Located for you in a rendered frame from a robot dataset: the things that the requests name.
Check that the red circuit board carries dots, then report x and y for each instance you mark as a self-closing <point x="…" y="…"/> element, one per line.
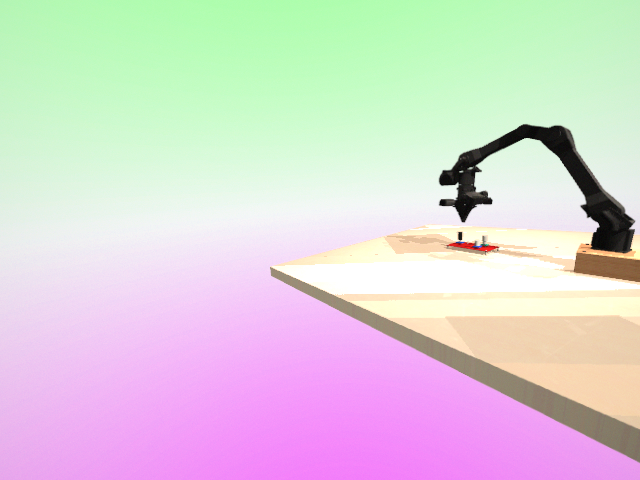
<point x="474" y="246"/>

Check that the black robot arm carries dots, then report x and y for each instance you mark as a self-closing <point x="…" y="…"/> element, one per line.
<point x="613" y="235"/>

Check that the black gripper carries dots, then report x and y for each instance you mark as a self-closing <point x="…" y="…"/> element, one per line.
<point x="462" y="210"/>

